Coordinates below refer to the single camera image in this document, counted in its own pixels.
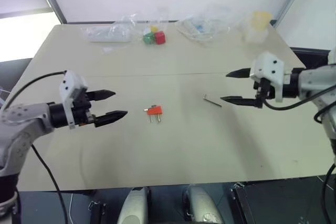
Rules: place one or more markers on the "silver rounded robot leg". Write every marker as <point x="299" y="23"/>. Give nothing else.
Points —
<point x="132" y="205"/>
<point x="203" y="205"/>

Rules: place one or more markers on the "dark cabinet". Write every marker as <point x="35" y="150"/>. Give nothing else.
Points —
<point x="315" y="56"/>

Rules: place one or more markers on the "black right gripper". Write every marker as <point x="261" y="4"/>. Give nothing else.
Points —
<point x="264" y="89"/>

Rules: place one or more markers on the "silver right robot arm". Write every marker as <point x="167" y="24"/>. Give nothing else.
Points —
<point x="313" y="82"/>

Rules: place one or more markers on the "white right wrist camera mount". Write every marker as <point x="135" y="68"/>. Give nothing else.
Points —
<point x="270" y="66"/>

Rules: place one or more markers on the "yellow cube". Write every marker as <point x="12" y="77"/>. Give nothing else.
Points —
<point x="154" y="29"/>

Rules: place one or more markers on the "small metal pin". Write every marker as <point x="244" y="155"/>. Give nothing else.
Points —
<point x="211" y="100"/>

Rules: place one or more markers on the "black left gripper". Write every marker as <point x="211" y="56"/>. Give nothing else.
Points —
<point x="81" y="108"/>

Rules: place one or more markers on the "clear plastic bag with cubes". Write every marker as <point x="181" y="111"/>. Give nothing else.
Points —
<point x="123" y="24"/>

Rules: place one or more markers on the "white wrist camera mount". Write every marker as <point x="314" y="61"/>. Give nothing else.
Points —
<point x="70" y="82"/>
<point x="270" y="66"/>

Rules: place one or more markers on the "black table clamp bracket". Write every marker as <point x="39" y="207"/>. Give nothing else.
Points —
<point x="97" y="212"/>
<point x="242" y="203"/>

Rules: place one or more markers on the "clear plastic bag blue item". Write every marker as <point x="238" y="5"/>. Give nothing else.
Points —
<point x="204" y="30"/>

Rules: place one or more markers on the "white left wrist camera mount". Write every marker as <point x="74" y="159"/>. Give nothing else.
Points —
<point x="70" y="82"/>

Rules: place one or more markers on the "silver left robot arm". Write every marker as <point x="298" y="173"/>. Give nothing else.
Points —
<point x="25" y="127"/>

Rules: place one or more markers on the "green cube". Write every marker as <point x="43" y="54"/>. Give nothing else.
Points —
<point x="148" y="38"/>

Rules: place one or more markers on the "translucent container yellow lid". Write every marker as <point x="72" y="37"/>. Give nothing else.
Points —
<point x="258" y="24"/>

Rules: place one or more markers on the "red cube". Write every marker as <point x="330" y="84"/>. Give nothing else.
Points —
<point x="159" y="37"/>

